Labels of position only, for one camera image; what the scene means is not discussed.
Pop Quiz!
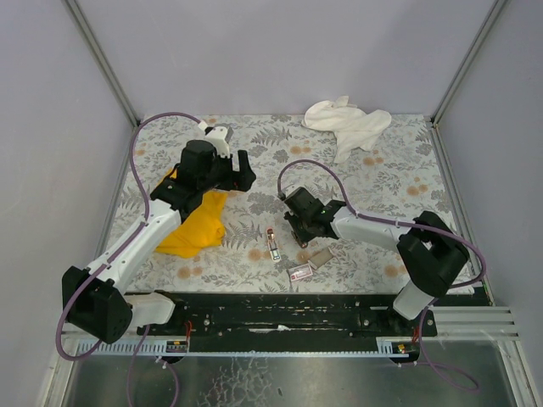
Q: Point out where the brown staple box tray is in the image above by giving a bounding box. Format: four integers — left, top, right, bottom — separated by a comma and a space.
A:
308, 248, 334, 270

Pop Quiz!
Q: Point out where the white red staple box sleeve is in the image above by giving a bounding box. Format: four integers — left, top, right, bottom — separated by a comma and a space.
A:
288, 264, 313, 282

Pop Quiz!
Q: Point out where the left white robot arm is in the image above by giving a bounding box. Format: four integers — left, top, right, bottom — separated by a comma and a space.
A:
61, 140, 256, 344

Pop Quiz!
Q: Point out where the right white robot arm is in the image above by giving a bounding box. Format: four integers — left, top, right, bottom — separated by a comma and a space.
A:
281, 187, 469, 321

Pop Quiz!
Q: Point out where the yellow folded cloth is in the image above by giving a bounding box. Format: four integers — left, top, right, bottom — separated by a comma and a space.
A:
155, 191, 227, 259

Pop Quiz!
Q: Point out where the floral table mat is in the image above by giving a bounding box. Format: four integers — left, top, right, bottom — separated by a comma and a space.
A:
130, 114, 456, 294

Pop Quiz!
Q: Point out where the white crumpled cloth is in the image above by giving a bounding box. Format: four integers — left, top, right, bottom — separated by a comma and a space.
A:
302, 96, 392, 164

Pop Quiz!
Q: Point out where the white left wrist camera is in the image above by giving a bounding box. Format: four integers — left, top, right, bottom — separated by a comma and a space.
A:
198, 120, 233, 158

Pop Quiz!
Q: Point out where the left aluminium frame post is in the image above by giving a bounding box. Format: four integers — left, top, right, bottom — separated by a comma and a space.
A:
61, 0, 140, 127

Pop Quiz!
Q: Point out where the aluminium frame post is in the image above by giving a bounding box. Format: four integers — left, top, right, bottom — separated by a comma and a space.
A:
429, 0, 510, 126
61, 0, 140, 127

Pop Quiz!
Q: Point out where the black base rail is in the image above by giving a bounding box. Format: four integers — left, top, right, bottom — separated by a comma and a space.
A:
149, 292, 437, 353

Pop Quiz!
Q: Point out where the white slotted cable duct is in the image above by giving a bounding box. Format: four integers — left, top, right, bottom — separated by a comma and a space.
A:
76, 339, 409, 362

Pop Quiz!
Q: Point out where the right aluminium frame post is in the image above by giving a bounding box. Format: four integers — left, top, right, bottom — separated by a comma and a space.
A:
429, 0, 510, 126

